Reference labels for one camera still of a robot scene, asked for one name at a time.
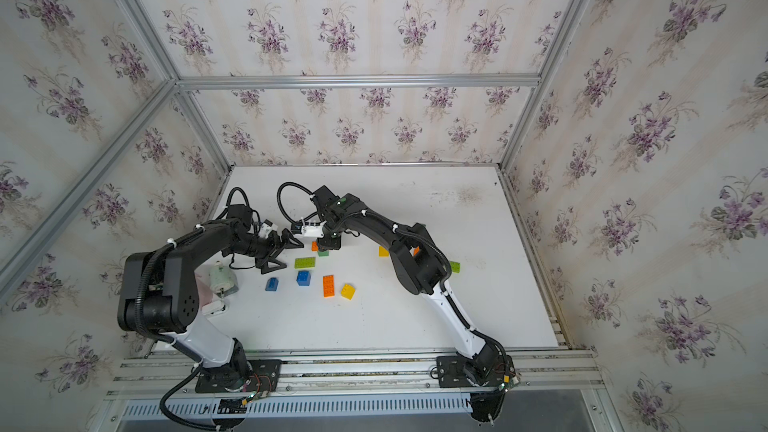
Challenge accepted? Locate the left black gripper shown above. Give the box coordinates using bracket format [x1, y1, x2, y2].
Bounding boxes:
[223, 228, 301, 274]

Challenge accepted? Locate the pink pen cup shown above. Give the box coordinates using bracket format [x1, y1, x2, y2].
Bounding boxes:
[195, 275, 214, 309]

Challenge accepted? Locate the lime green lego plate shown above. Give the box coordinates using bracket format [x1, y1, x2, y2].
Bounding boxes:
[294, 257, 316, 270]

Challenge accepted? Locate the aluminium front rail frame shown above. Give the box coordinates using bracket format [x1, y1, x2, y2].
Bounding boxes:
[86, 348, 623, 431]

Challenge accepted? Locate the orange long lego brick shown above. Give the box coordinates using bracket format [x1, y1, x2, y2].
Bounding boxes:
[322, 275, 335, 298]

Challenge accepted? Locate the blue sloped lego brick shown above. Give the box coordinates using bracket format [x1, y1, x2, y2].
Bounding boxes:
[265, 277, 279, 292]

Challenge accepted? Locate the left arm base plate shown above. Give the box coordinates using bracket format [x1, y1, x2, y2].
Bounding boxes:
[195, 359, 283, 395]

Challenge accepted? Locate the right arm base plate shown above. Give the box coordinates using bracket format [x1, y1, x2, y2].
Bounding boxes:
[430, 355, 519, 388]

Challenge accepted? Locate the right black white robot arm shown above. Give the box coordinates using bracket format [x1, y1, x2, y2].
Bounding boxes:
[276, 181, 519, 423]

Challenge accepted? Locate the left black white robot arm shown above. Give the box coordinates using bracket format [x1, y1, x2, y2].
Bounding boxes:
[117, 200, 303, 431]

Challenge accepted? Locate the yellow sloped lego brick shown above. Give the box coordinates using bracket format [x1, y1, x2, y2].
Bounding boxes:
[340, 283, 356, 300]

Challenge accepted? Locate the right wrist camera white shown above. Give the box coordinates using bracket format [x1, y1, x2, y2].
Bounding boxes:
[290, 222, 325, 239]

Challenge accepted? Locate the white small device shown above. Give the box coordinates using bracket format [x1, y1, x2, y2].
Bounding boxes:
[202, 261, 239, 317]

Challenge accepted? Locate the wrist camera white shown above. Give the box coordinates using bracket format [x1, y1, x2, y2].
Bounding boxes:
[258, 220, 278, 239]
[290, 222, 325, 239]

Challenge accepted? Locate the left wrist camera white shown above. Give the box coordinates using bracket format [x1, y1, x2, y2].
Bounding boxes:
[258, 220, 278, 239]

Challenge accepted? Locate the blue square lego brick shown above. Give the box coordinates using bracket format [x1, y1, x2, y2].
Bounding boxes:
[296, 270, 311, 287]

